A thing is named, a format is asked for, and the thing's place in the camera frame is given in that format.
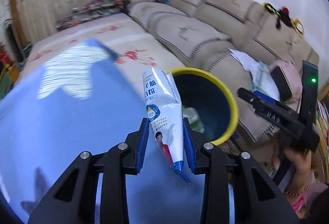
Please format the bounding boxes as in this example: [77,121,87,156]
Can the pink cushion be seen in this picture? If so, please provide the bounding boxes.
[269,59,302,93]

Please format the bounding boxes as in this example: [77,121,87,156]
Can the person's right hand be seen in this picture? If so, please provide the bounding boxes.
[273,148,313,195]

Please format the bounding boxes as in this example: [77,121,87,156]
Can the yellow black plush toy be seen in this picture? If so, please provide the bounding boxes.
[259,2,305,34]

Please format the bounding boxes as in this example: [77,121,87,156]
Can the stack of pale booklets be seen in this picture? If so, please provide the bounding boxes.
[250,61,280,101]

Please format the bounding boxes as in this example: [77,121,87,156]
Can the cream floral blanket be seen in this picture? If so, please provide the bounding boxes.
[22,12,185,78]

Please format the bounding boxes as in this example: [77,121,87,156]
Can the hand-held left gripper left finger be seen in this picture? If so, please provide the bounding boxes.
[28,118,150,224]

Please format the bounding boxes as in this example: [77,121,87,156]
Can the beige sofa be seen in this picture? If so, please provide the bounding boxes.
[125,0,320,175]

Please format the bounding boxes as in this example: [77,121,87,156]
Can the black flat pad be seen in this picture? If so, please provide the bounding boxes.
[271,66,293,101]

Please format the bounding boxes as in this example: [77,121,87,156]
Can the cluttered glass coffee table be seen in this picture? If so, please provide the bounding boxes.
[55,0,127,31]

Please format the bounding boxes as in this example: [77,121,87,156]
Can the white blue powder pouch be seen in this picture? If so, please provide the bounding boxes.
[142,68,192,183]

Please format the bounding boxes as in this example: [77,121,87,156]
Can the white paper sheet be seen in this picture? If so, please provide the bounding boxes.
[229,48,260,72]

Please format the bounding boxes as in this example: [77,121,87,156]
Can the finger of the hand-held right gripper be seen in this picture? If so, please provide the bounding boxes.
[253,90,303,121]
[237,87,303,133]

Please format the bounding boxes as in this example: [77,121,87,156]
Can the yellow rimmed dark bin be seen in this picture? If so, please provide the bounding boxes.
[168,67,239,147]

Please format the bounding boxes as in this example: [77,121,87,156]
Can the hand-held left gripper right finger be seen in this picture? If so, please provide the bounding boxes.
[182,119,300,224]

